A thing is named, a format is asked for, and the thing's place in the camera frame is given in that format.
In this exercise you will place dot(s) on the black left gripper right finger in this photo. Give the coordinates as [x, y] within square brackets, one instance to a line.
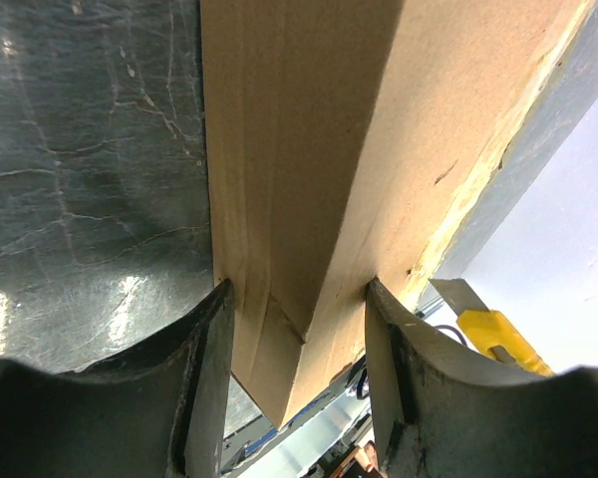
[442, 410]

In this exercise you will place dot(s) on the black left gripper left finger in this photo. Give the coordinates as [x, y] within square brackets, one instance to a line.
[155, 409]

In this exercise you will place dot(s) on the yellow utility knife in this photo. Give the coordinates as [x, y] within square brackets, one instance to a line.
[490, 331]

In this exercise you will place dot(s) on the brown cardboard express box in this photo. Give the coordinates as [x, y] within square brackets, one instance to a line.
[346, 141]

